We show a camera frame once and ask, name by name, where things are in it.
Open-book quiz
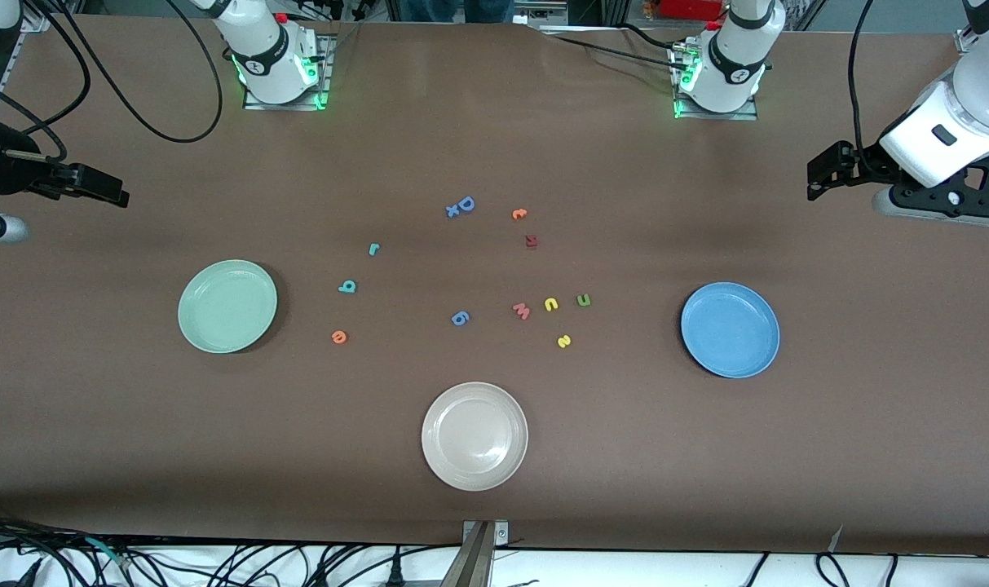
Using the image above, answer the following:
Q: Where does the blue plate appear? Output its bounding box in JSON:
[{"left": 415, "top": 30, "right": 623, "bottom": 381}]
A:
[{"left": 680, "top": 282, "right": 781, "bottom": 379}]

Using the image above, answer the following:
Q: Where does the mint green plate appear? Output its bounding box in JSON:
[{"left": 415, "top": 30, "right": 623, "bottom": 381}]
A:
[{"left": 178, "top": 259, "right": 279, "bottom": 355}]

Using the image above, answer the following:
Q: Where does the red box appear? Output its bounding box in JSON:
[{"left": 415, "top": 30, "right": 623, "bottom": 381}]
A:
[{"left": 657, "top": 0, "right": 727, "bottom": 21}]

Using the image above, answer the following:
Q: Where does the brown table cover mat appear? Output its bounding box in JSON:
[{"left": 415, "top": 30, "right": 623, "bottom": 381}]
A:
[{"left": 0, "top": 15, "right": 989, "bottom": 557}]

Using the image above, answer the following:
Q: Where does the person in blue jeans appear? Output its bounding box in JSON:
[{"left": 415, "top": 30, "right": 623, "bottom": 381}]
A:
[{"left": 400, "top": 0, "right": 515, "bottom": 24}]

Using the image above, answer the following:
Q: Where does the beige plate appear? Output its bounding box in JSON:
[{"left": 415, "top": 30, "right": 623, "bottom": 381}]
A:
[{"left": 421, "top": 382, "right": 529, "bottom": 492}]

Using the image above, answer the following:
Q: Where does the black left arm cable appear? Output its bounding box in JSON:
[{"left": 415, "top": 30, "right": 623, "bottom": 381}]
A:
[{"left": 848, "top": 0, "right": 890, "bottom": 180}]

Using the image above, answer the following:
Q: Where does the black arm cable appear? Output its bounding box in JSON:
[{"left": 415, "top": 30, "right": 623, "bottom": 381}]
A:
[
  {"left": 848, "top": 0, "right": 890, "bottom": 180},
  {"left": 0, "top": 0, "right": 223, "bottom": 161}
]

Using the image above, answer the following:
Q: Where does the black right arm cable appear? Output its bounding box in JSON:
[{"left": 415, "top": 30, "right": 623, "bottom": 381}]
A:
[{"left": 0, "top": 0, "right": 223, "bottom": 161}]

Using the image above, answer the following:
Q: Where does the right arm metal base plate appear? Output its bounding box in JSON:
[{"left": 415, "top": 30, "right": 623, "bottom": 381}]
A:
[{"left": 243, "top": 34, "right": 333, "bottom": 112}]

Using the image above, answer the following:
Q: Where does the short black table cable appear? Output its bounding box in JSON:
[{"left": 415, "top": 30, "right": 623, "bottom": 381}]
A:
[{"left": 612, "top": 23, "right": 687, "bottom": 51}]

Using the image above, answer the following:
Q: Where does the long black table cable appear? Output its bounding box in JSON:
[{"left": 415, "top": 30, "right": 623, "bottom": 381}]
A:
[{"left": 541, "top": 31, "right": 691, "bottom": 73}]

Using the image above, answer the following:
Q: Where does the teal cable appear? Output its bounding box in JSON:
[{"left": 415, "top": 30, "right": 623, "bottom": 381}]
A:
[{"left": 85, "top": 536, "right": 135, "bottom": 570}]

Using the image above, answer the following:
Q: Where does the black cable connector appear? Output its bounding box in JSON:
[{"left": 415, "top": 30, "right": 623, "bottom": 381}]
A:
[{"left": 0, "top": 558, "right": 44, "bottom": 587}]

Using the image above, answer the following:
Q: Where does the aluminium profile bracket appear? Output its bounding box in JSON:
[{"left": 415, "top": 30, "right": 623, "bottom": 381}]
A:
[{"left": 439, "top": 519, "right": 510, "bottom": 587}]

